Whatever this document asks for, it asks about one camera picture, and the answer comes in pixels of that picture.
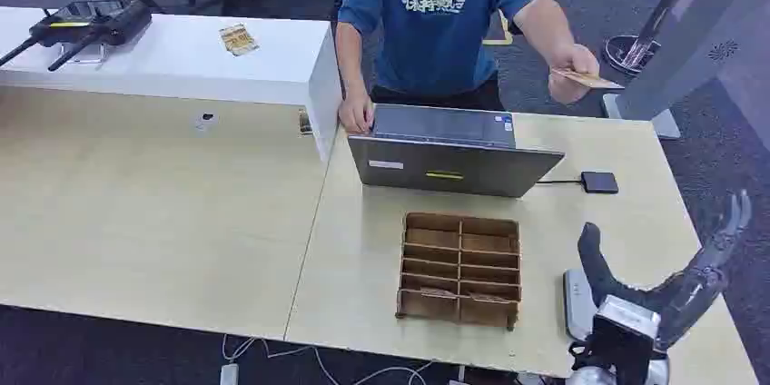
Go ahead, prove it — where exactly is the chrome stanchion post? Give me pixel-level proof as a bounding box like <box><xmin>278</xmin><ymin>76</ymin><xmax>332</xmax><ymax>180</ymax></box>
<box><xmin>603</xmin><ymin>0</ymin><xmax>712</xmax><ymax>77</ymax></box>

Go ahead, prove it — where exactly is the person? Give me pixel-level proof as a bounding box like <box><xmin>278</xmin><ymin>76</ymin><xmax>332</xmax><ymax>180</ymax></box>
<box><xmin>333</xmin><ymin>0</ymin><xmax>601</xmax><ymax>135</ymax></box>

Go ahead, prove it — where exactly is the person's right hand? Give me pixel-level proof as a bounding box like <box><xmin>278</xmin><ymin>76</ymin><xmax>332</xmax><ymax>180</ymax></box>
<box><xmin>338</xmin><ymin>93</ymin><xmax>375</xmax><ymax>135</ymax></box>

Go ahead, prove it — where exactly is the white raised counter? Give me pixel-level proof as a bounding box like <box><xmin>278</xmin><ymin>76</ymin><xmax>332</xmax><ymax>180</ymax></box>
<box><xmin>0</xmin><ymin>5</ymin><xmax>344</xmax><ymax>162</ymax></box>

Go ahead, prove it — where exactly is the black card reader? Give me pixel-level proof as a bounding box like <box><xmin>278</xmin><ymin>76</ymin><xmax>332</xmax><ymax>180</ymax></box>
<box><xmin>580</xmin><ymin>171</ymin><xmax>619</xmax><ymax>195</ymax></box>

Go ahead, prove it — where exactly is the grey kiosk stand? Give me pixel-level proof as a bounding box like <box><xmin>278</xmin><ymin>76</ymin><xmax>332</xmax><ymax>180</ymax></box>
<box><xmin>601</xmin><ymin>0</ymin><xmax>770</xmax><ymax>142</ymax></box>

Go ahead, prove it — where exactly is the person's left hand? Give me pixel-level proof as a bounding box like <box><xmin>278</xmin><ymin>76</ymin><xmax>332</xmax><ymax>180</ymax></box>
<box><xmin>548</xmin><ymin>44</ymin><xmax>601</xmax><ymax>105</ymax></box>

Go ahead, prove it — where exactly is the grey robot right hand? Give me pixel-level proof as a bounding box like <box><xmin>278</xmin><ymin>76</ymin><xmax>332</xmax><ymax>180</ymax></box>
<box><xmin>577</xmin><ymin>189</ymin><xmax>753</xmax><ymax>352</ymax></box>

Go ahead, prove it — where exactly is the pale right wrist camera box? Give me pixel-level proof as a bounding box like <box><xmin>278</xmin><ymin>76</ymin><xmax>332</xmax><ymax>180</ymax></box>
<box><xmin>568</xmin><ymin>294</ymin><xmax>663</xmax><ymax>374</ymax></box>

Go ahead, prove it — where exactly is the white cable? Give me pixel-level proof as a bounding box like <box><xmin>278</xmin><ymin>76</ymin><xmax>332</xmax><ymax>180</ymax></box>
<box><xmin>221</xmin><ymin>333</ymin><xmax>434</xmax><ymax>385</ymax></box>

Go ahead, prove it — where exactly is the person's hand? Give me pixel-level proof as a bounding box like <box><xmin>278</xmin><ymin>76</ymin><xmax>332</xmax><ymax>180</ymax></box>
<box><xmin>548</xmin><ymin>44</ymin><xmax>601</xmax><ymax>105</ymax></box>
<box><xmin>338</xmin><ymin>93</ymin><xmax>375</xmax><ymax>135</ymax></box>

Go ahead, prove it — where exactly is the tan card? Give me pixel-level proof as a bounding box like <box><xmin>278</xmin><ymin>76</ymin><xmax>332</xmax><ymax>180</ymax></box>
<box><xmin>552</xmin><ymin>67</ymin><xmax>625</xmax><ymax>92</ymax></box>

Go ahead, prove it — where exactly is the grey flat device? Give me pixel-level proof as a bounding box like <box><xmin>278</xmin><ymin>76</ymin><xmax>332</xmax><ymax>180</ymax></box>
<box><xmin>562</xmin><ymin>268</ymin><xmax>600</xmax><ymax>342</ymax></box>

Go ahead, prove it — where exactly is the grey laptop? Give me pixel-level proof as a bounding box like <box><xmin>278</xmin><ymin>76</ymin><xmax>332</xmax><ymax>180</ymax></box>
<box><xmin>347</xmin><ymin>104</ymin><xmax>566</xmax><ymax>199</ymax></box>

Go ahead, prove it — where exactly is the wooden card box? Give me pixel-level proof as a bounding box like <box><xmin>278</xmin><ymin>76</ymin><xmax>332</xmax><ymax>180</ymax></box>
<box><xmin>395</xmin><ymin>211</ymin><xmax>522</xmax><ymax>331</ymax></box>

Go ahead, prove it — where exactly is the yellow printed card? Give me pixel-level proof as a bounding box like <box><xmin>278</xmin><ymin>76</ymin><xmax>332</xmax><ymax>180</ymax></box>
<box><xmin>219</xmin><ymin>24</ymin><xmax>260</xmax><ymax>57</ymax></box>

